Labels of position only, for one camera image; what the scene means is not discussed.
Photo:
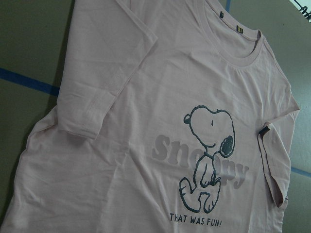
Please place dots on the pink Snoopy t-shirt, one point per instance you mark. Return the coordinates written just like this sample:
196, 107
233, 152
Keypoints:
172, 117

